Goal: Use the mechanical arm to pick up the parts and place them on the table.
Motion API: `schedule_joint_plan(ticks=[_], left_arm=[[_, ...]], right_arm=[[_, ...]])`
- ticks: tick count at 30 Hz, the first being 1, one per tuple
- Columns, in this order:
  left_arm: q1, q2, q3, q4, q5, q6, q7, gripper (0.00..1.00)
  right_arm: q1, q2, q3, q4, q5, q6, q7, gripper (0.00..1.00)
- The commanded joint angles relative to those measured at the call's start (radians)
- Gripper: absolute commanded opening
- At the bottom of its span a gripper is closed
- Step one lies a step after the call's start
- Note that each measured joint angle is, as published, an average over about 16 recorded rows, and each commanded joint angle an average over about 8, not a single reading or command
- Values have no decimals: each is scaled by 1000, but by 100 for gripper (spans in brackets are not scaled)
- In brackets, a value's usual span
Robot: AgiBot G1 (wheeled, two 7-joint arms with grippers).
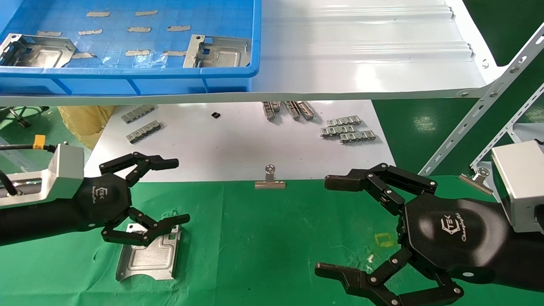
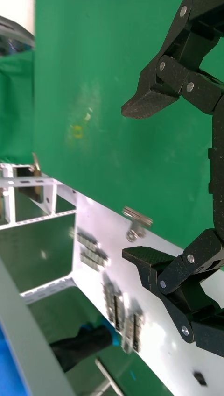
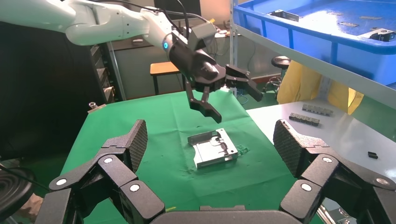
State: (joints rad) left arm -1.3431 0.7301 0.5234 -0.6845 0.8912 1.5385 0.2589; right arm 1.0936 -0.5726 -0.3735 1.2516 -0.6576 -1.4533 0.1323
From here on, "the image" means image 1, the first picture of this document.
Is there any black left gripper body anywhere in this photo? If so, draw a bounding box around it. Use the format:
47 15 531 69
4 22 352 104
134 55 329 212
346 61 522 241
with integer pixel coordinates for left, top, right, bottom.
74 173 132 232

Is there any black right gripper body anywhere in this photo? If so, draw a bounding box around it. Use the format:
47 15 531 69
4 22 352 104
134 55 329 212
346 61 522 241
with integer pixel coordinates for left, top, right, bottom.
399 193 510 283

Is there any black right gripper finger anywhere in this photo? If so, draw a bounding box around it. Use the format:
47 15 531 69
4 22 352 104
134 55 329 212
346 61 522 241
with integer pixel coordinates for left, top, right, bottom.
324 163 438 216
314 248 465 306

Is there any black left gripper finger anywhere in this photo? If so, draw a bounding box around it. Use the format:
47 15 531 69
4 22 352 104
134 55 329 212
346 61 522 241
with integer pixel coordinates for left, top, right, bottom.
101 207 191 247
99 152 180 187

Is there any stamped metal bracket part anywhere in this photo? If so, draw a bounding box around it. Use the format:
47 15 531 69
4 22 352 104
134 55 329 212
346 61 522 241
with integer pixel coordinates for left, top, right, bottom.
183 34 251 68
0 33 77 68
116 224 182 282

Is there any silver binder clip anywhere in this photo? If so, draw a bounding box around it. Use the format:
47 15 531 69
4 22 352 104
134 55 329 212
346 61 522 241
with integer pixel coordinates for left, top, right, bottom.
459 167 494 196
254 165 286 190

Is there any white board sheet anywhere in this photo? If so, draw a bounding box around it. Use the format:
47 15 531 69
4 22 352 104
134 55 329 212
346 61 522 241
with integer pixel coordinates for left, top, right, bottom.
78 100 401 183

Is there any yellow plastic bag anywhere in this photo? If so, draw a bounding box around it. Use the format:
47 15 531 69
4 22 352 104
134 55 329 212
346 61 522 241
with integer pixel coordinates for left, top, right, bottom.
57 105 116 150

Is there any green cloth mat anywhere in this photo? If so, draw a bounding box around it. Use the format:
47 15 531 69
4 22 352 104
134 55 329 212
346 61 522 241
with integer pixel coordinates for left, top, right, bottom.
0 175 544 306

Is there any blue plastic crate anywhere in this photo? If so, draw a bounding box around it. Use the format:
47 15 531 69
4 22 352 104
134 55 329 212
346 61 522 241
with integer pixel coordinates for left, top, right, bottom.
0 0 261 96

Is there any clear plastic film scrap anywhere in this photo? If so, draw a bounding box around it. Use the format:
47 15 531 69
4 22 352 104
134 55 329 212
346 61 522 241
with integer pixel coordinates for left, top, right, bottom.
136 51 168 68

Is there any perforated white angle strut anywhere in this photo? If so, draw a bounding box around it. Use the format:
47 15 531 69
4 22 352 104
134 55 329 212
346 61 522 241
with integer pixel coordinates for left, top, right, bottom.
470 83 544 170
419 21 544 177

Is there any white corrugated shelf board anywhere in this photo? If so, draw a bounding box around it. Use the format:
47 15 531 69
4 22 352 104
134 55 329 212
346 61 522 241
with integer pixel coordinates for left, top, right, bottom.
0 0 506 107

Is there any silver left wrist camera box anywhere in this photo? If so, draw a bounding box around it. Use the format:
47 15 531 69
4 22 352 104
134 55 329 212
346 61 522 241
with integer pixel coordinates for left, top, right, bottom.
0 143 85 209

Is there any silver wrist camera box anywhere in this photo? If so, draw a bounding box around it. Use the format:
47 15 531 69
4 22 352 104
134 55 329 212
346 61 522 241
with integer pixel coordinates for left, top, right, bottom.
0 143 85 209
491 140 544 234

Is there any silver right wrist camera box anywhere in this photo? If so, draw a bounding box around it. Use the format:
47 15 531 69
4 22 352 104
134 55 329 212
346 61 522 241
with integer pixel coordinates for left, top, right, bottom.
491 140 544 234

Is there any black cable with yellow tag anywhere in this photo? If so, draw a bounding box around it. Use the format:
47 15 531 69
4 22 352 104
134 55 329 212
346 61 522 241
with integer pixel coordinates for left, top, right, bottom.
0 135 58 152

